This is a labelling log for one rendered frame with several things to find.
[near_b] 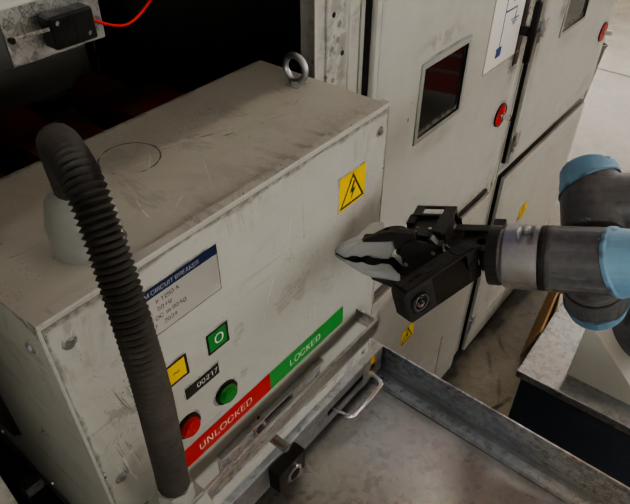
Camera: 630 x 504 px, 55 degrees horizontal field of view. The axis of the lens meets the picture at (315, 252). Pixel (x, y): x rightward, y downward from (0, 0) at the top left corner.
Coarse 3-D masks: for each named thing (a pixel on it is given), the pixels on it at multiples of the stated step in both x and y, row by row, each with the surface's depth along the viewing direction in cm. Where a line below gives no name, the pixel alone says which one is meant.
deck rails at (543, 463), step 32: (384, 352) 109; (384, 384) 110; (416, 384) 107; (448, 384) 102; (448, 416) 104; (480, 416) 101; (480, 448) 100; (512, 448) 99; (544, 448) 94; (544, 480) 95; (576, 480) 94; (608, 480) 89
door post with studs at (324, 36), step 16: (304, 0) 84; (320, 0) 81; (336, 0) 83; (304, 16) 85; (320, 16) 82; (336, 16) 84; (304, 32) 86; (320, 32) 83; (336, 32) 85; (304, 48) 88; (320, 48) 85; (336, 48) 87; (320, 64) 86; (336, 64) 89; (320, 80) 88; (336, 80) 90
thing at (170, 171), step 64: (256, 64) 85; (128, 128) 71; (192, 128) 71; (256, 128) 71; (320, 128) 71; (0, 192) 61; (128, 192) 61; (192, 192) 61; (0, 256) 54; (0, 320) 53; (0, 384) 71; (64, 448) 65
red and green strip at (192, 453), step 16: (336, 320) 90; (320, 336) 88; (304, 352) 86; (288, 368) 84; (272, 384) 82; (240, 400) 77; (256, 400) 80; (224, 416) 75; (240, 416) 78; (208, 432) 74; (224, 432) 77; (192, 448) 72
